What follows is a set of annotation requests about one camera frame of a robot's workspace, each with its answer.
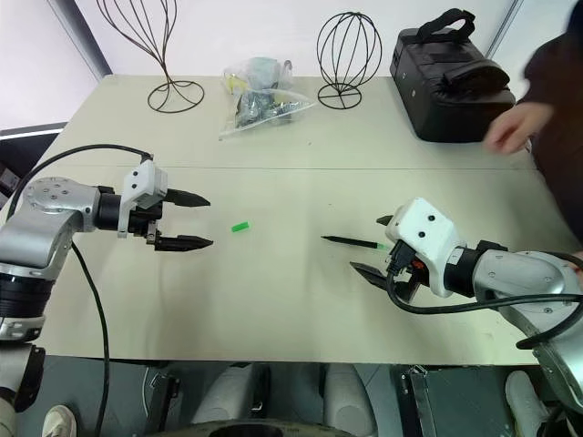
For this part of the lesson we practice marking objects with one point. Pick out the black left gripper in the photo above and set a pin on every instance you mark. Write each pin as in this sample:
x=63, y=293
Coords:
x=143, y=220

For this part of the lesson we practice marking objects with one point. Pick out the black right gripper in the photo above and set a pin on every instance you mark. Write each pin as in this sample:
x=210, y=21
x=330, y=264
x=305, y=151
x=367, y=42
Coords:
x=405, y=277

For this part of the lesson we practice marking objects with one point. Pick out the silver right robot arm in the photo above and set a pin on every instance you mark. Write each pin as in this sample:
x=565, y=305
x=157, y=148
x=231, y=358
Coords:
x=514, y=273

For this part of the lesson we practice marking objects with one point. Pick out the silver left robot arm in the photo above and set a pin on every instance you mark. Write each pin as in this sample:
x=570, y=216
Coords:
x=43, y=227

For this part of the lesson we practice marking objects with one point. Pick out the black pen with green end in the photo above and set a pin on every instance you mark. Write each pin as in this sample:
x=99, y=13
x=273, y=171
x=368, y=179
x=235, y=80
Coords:
x=350, y=240

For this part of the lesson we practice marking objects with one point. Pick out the small green cap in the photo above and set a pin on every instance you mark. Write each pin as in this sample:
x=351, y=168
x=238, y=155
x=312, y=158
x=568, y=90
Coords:
x=241, y=227

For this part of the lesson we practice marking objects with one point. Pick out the person's bare hand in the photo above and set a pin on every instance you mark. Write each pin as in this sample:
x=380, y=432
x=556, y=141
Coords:
x=514, y=127

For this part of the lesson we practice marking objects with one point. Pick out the clear plastic bag of parts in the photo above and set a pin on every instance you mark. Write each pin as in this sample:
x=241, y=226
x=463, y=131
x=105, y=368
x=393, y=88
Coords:
x=259, y=104

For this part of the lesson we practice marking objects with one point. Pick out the pale grey rounded shape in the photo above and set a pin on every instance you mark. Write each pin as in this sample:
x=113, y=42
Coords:
x=348, y=396
x=228, y=396

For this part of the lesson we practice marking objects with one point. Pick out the dark side cabinet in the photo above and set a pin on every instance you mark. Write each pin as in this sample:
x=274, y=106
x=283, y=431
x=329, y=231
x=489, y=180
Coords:
x=20, y=150

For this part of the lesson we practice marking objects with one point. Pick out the white shoe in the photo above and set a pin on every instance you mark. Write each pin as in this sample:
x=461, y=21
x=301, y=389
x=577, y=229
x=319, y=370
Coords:
x=59, y=421
x=526, y=400

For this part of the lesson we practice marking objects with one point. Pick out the person in dark clothing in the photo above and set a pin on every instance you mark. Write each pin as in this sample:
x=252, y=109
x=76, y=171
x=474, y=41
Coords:
x=560, y=114

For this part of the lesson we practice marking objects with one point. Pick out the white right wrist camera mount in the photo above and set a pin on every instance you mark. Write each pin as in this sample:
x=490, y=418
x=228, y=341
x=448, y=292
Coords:
x=423, y=223

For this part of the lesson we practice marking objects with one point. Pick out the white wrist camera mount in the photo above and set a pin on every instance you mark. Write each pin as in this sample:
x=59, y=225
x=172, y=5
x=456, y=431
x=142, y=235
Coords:
x=423, y=223
x=142, y=179

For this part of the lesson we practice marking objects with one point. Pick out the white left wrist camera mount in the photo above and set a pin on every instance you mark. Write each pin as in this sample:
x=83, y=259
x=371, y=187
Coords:
x=142, y=179

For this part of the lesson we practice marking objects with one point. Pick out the black metal bracket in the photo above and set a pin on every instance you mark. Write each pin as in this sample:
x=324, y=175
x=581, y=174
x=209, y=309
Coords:
x=419, y=400
x=164, y=396

